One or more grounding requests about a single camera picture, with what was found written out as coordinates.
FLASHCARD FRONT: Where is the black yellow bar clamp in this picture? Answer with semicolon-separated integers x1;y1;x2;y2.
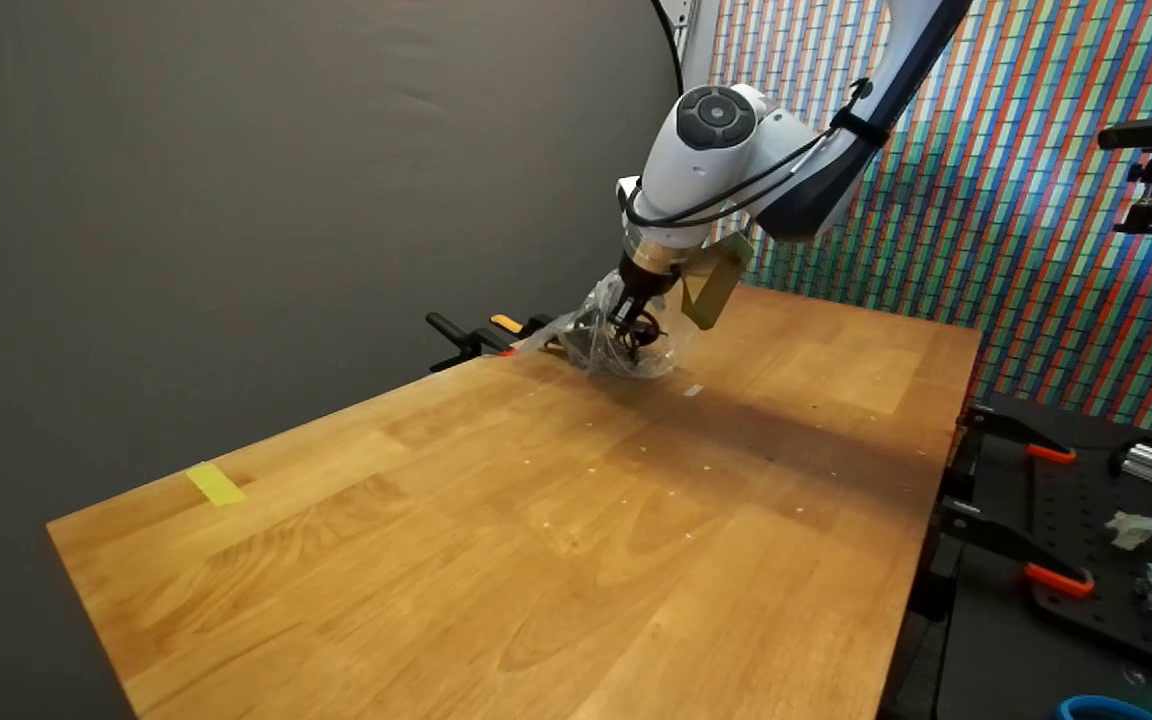
425;311;543;374

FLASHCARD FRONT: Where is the colourful patterned backdrop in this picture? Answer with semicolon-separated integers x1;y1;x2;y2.
649;0;1152;436

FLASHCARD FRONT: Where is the black orange clamp near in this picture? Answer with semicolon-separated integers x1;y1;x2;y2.
935;500;1095;601

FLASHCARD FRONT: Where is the black pegboard side table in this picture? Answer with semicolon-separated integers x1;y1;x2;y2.
881;403;1152;720

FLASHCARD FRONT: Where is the clear plastic bag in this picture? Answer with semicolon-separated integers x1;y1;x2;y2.
516;273;673;377

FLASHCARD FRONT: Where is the black orange clamp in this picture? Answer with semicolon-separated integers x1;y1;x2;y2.
935;500;1095;601
969;403;1079;467

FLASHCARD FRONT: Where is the grey fabric backdrop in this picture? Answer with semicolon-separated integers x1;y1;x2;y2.
0;0;677;720

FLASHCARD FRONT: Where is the yellow tape strip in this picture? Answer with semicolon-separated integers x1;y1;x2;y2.
189;463;244;510

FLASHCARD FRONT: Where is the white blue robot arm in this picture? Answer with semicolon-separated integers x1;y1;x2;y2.
609;0;970;333

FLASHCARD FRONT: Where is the black orange clamp far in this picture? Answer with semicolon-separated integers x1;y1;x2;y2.
969;403;1079;467

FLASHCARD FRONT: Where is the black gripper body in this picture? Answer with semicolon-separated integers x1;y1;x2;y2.
612;256;673;329

